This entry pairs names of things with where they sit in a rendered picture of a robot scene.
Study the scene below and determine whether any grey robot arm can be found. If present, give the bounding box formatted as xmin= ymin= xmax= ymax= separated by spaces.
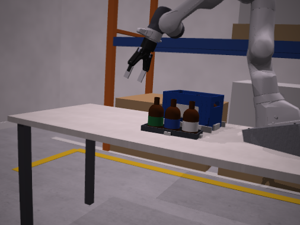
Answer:
xmin=136 ymin=0 xmax=300 ymax=127

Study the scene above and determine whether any brown bottle with blue label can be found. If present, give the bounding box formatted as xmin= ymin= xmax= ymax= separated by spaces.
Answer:
xmin=164 ymin=99 xmax=181 ymax=131

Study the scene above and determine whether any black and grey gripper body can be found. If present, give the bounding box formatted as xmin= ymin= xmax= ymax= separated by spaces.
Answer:
xmin=140 ymin=38 xmax=157 ymax=60

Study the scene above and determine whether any brown bottle with green label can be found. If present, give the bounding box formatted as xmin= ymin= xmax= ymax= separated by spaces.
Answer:
xmin=148 ymin=97 xmax=164 ymax=128

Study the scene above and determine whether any blue crate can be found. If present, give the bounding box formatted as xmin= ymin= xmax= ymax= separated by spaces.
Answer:
xmin=162 ymin=90 xmax=224 ymax=129

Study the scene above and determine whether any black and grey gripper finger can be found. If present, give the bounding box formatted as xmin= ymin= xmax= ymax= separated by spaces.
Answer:
xmin=137 ymin=54 xmax=153 ymax=83
xmin=124 ymin=47 xmax=147 ymax=78

